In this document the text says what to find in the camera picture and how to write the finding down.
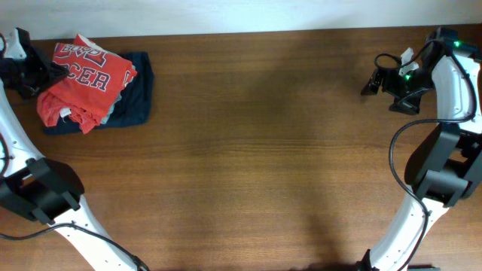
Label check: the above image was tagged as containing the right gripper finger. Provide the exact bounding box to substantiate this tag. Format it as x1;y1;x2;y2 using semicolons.
389;95;421;115
361;69;384;96

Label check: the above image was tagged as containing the orange t-shirt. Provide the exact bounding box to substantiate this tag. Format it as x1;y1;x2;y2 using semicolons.
37;43;137;133

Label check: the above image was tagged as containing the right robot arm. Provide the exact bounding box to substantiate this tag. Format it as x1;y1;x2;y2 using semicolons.
356;27;481;270

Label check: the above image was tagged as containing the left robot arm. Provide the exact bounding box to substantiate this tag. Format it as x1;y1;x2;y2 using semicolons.
1;28;148;270

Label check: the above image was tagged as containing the folded red soccer shirt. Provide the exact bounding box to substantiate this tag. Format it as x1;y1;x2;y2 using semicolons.
72;34;108;133

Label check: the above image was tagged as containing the folded grey garment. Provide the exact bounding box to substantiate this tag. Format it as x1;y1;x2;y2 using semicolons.
93;51;138;124

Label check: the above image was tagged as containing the folded navy garment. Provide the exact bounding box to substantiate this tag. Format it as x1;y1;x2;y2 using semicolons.
42;51;155;136

